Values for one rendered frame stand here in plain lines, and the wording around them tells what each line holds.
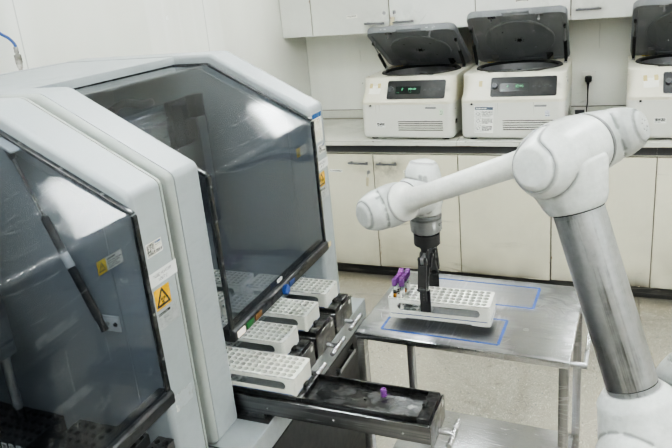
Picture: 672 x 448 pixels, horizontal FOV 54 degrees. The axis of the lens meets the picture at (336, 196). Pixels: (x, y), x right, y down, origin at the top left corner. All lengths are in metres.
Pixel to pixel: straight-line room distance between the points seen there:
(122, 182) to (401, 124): 2.64
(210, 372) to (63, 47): 1.59
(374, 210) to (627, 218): 2.34
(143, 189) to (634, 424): 1.06
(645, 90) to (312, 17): 1.98
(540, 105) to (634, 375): 2.43
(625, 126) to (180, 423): 1.14
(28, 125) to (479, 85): 2.70
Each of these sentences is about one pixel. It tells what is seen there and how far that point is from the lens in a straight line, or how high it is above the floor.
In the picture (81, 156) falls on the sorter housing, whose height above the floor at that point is 1.51.
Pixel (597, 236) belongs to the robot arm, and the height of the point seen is 1.30.
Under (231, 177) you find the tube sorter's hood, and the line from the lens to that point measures 1.64.
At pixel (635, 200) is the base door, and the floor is 0.58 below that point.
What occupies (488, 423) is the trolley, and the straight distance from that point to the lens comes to 2.50.
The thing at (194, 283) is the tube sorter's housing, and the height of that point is 1.17.
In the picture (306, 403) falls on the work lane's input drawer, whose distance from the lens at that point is 1.73.
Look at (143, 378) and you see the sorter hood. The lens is 1.44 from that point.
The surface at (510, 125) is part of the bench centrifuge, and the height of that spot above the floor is 0.98.
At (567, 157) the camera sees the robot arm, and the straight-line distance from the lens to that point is 1.27.
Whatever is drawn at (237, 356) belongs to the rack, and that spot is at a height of 0.87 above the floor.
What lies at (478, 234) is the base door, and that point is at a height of 0.34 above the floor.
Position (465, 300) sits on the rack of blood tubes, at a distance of 1.94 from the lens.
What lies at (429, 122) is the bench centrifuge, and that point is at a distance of 3.80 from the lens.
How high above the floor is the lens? 1.79
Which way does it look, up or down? 18 degrees down
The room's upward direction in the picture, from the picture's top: 5 degrees counter-clockwise
